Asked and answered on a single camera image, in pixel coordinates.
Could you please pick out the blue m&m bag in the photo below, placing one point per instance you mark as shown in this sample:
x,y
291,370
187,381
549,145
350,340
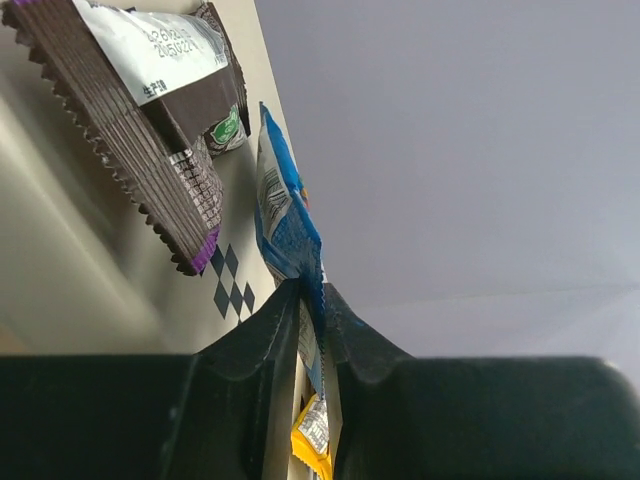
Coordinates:
x,y
288,240

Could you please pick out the brown chocolate bar wrapper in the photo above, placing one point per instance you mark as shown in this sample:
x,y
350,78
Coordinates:
x,y
157,95

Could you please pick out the cream three-tier shelf rack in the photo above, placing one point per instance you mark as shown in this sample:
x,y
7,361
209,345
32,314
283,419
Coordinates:
x,y
82,273

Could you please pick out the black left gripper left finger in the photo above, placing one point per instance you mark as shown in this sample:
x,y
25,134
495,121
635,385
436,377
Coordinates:
x,y
224,412

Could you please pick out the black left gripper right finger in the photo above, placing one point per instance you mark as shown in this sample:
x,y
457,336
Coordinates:
x,y
395,416

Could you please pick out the yellow candy wrapper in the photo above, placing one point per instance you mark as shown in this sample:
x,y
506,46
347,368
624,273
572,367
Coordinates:
x,y
310,438

